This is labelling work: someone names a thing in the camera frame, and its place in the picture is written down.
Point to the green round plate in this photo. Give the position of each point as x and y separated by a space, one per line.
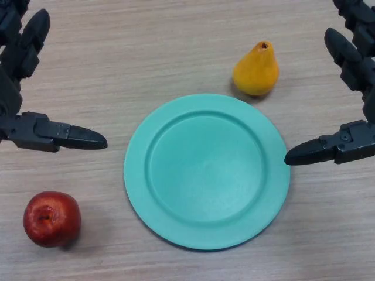
205 172

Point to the red apple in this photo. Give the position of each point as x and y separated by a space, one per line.
52 219

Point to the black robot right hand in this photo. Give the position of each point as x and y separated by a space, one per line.
354 140

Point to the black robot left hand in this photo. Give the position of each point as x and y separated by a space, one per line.
32 134

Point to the yellow orange pear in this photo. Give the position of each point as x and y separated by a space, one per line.
256 73

